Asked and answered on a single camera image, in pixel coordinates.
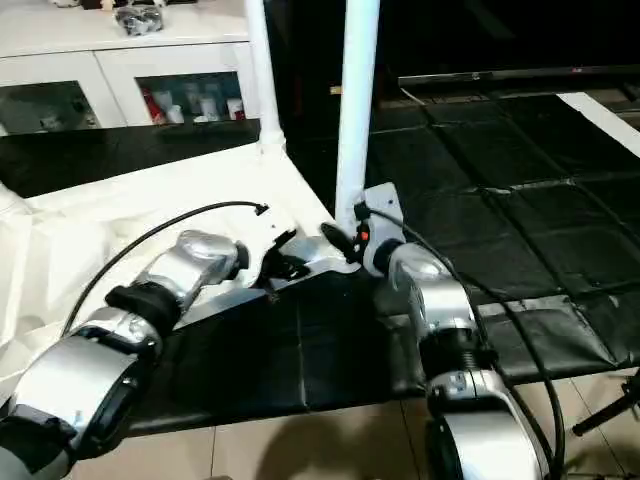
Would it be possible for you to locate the white plastic table top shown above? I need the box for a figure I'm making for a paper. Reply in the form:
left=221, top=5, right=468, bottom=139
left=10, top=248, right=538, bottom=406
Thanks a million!
left=0, top=140, right=363, bottom=403

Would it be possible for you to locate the black work mat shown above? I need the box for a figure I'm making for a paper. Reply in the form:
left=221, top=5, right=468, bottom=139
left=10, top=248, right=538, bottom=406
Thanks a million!
left=0, top=85, right=640, bottom=441

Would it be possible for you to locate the long black bar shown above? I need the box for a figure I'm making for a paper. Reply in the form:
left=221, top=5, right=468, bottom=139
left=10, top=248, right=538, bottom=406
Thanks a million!
left=397, top=64, right=640, bottom=89

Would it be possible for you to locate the white glass-door cabinet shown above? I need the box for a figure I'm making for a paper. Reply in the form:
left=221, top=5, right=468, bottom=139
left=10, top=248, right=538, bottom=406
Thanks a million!
left=0, top=0, right=265, bottom=137

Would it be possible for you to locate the flat white board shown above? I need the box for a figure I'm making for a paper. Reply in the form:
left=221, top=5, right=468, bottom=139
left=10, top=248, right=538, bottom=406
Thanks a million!
left=557, top=90, right=640, bottom=163

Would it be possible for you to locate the dark object on cabinet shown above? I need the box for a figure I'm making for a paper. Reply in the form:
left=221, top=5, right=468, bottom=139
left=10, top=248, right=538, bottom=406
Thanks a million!
left=113, top=4, right=167, bottom=37

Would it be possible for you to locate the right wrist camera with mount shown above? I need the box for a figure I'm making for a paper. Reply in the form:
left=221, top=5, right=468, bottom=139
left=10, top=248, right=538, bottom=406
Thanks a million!
left=354, top=182, right=407, bottom=273

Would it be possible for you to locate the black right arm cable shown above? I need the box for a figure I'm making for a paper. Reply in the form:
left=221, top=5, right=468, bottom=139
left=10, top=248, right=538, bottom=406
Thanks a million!
left=354, top=204, right=565, bottom=480

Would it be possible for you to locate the black stand with cables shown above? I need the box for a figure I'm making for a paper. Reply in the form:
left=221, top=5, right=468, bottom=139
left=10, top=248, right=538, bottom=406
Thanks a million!
left=572, top=368, right=640, bottom=439

